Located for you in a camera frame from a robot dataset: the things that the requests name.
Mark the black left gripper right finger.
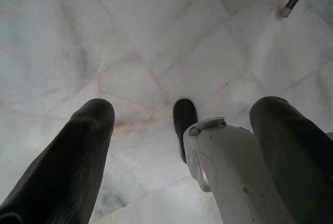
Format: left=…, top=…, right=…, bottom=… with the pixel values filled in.
left=250, top=96, right=333, bottom=224

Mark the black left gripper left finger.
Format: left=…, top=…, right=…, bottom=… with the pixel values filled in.
left=0, top=98, right=116, bottom=224

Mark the black robot foot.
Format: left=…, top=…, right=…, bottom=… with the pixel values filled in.
left=173, top=99, right=199, bottom=164

